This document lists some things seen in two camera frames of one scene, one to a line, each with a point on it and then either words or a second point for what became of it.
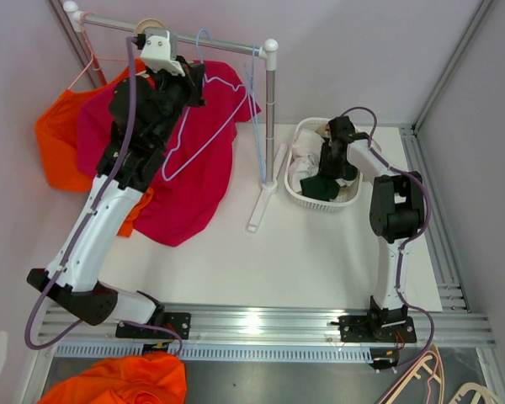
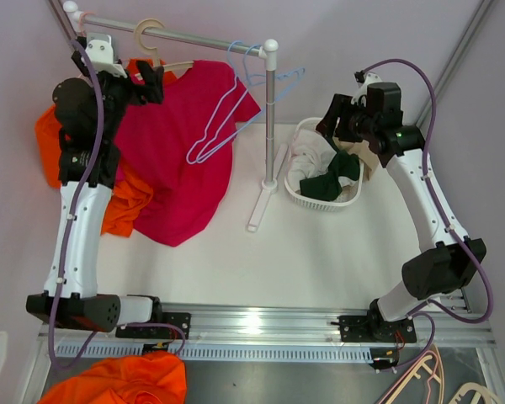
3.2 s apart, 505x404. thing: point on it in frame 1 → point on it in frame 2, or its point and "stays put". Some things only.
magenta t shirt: (198, 170) stays put
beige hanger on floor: (471, 386) stays put
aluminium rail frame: (452, 322) stays put
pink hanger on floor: (428, 380) stays put
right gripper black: (325, 169) → (339, 103)
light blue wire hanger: (252, 86) → (289, 88)
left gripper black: (194, 88) → (138, 94)
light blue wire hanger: (209, 78) → (231, 102)
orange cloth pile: (146, 378) stays put
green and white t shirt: (305, 158) stays put
